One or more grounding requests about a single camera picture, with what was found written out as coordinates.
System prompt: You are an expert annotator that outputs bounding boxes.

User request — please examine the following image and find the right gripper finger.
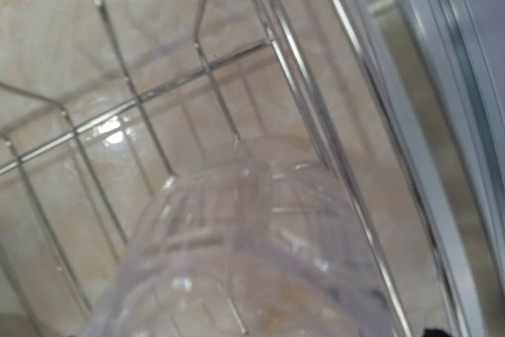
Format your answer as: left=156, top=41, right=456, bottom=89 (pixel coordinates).
left=422, top=328, right=452, bottom=337

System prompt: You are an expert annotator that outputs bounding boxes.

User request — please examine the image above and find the clear glass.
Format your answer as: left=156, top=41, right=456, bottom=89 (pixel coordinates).
left=81, top=137, right=395, bottom=336

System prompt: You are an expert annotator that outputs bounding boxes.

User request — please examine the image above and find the metal wire dish rack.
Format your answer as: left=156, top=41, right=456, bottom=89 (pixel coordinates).
left=1, top=0, right=461, bottom=336

